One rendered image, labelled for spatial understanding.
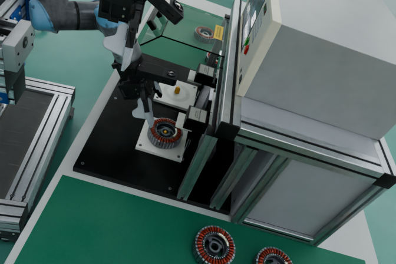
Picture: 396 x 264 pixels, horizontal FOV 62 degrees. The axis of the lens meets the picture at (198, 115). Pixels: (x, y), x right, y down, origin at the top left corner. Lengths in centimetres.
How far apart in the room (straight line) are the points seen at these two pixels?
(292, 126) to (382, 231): 181
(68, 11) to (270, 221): 80
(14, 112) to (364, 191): 161
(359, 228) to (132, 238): 75
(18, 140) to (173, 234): 107
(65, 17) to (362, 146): 80
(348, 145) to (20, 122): 152
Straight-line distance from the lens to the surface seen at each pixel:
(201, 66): 120
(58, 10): 92
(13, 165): 171
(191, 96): 128
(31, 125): 186
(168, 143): 103
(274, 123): 78
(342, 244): 120
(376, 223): 256
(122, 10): 67
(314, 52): 75
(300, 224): 105
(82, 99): 230
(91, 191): 98
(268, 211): 99
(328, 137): 85
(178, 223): 97
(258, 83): 79
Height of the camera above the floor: 158
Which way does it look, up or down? 41 degrees down
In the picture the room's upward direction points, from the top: 23 degrees clockwise
